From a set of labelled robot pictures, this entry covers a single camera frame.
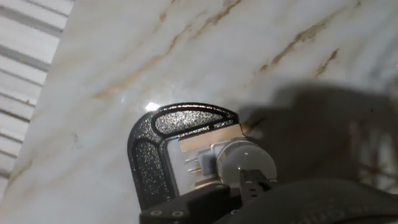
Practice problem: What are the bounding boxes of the grey cylindrical peg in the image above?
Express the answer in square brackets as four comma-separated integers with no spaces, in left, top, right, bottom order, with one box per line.
[216,139,277,187]

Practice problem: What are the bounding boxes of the small wooden clamp block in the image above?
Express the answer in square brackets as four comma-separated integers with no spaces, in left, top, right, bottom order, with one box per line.
[178,123,244,153]
[194,175,222,190]

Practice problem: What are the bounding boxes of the black C-clamp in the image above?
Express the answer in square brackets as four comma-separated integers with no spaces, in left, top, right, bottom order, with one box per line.
[126,102,240,212]

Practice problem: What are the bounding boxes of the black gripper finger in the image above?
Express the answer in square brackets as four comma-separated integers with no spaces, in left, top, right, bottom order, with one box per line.
[139,169,280,224]

